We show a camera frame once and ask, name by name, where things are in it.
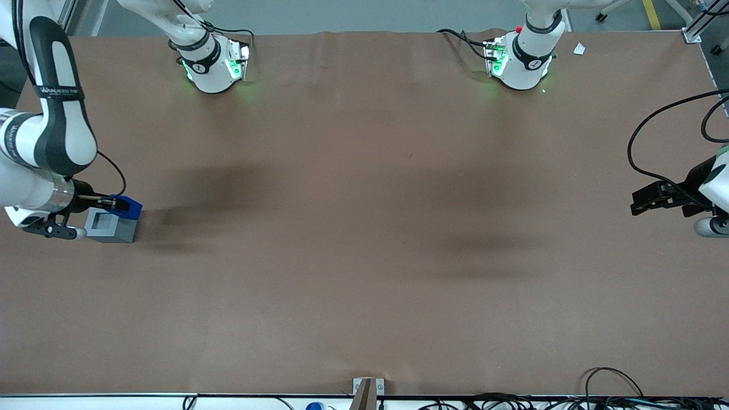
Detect black right arm base cable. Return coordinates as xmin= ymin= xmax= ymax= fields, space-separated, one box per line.
xmin=171 ymin=0 xmax=256 ymax=58

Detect black left arm base cable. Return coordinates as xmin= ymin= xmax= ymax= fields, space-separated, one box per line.
xmin=436 ymin=28 xmax=497 ymax=61

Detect brown table cover sheet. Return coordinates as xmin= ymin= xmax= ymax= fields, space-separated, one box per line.
xmin=11 ymin=28 xmax=729 ymax=397

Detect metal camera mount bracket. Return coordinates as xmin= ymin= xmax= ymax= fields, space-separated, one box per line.
xmin=349 ymin=377 xmax=386 ymax=410

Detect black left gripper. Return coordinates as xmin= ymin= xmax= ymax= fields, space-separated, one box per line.
xmin=630 ymin=155 xmax=719 ymax=218

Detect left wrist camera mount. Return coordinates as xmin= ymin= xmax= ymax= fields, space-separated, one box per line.
xmin=694 ymin=215 xmax=729 ymax=238

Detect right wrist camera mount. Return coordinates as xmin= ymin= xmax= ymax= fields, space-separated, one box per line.
xmin=22 ymin=213 xmax=88 ymax=241

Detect aluminium frame post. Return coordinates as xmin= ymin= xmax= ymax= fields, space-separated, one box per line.
xmin=681 ymin=0 xmax=729 ymax=44
xmin=57 ymin=0 xmax=80 ymax=36

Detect white chair base legs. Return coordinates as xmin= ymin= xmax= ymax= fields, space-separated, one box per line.
xmin=595 ymin=0 xmax=693 ymax=24

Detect black arm base cable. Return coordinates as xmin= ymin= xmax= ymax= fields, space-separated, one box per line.
xmin=436 ymin=28 xmax=497 ymax=61
xmin=171 ymin=0 xmax=256 ymax=58

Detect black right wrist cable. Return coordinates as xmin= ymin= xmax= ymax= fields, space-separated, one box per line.
xmin=96 ymin=149 xmax=128 ymax=198

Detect black cable bundle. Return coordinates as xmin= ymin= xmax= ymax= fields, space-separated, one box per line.
xmin=419 ymin=367 xmax=729 ymax=410

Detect gray square socket base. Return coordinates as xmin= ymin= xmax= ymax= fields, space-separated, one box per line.
xmin=84 ymin=207 xmax=139 ymax=244

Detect long black left wrist cable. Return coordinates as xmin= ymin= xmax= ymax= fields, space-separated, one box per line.
xmin=627 ymin=89 xmax=729 ymax=191

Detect blue plastic block part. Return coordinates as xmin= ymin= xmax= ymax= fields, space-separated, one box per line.
xmin=112 ymin=195 xmax=144 ymax=222

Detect short black looped cable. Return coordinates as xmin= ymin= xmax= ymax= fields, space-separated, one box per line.
xmin=701 ymin=94 xmax=729 ymax=144

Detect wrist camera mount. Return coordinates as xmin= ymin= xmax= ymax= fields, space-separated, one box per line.
xmin=22 ymin=213 xmax=88 ymax=241
xmin=694 ymin=215 xmax=729 ymax=238

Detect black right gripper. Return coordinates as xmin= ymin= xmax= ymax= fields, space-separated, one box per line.
xmin=68 ymin=181 xmax=131 ymax=215

